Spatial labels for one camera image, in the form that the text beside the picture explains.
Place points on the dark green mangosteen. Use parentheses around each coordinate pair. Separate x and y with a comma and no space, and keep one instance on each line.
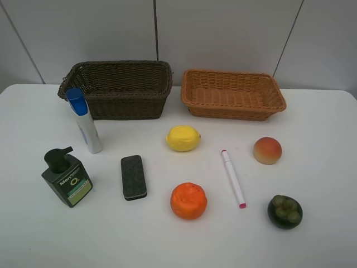
(284,212)

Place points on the orange-red peach half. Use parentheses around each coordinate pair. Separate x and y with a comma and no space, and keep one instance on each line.
(267,151)

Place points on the orange wicker basket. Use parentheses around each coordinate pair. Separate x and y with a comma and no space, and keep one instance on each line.
(231,95)

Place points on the orange tangerine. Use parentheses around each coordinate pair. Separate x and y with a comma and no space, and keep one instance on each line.
(188,201)

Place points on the white pink-capped marker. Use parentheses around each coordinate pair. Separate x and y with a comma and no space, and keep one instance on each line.
(233,179)

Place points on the yellow lemon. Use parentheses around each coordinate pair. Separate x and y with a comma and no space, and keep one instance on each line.
(183,138)

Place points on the dark brown wicker basket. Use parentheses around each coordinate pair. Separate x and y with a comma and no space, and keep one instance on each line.
(121,90)

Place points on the white tube blue cap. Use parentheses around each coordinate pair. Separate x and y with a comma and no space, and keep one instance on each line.
(84,119)

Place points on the black felt whiteboard eraser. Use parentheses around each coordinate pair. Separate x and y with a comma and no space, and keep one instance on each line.
(133,179)

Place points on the dark green pump bottle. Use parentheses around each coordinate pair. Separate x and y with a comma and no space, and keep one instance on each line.
(66,176)

